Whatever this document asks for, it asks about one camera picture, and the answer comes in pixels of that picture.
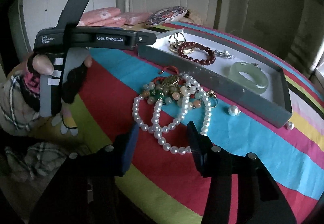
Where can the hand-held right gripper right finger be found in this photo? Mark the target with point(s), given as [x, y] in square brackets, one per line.
[196, 145]

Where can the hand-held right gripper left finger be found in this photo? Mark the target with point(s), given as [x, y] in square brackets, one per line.
[126, 149]

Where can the white pearl pendant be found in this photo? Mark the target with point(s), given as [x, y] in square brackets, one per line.
[233, 111]

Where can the grey shallow cardboard box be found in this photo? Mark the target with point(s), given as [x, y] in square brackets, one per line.
[227, 92]

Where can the silver floral brooch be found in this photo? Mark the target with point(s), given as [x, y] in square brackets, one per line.
[224, 53]

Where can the pale green jade bangle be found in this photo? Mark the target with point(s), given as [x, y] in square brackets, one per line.
[253, 82]

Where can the person's left forearm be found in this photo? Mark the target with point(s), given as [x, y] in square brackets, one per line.
[15, 105]

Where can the person's left hand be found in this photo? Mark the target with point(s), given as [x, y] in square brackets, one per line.
[41, 63]

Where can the pink floral quilt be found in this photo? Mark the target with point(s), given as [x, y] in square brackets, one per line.
[108, 17]

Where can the patterned round pillow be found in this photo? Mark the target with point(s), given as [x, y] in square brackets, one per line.
[165, 15]

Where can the striped colourful bedsheet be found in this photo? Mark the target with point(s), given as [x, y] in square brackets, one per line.
[164, 175]

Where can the peach floral blanket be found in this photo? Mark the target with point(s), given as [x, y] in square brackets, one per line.
[195, 16]

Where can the yellow floral cloth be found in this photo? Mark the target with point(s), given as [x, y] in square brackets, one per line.
[64, 122]

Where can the grey plaid cloth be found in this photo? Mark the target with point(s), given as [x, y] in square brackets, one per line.
[43, 160]

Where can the white pearl earring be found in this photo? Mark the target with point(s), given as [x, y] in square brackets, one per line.
[290, 126]

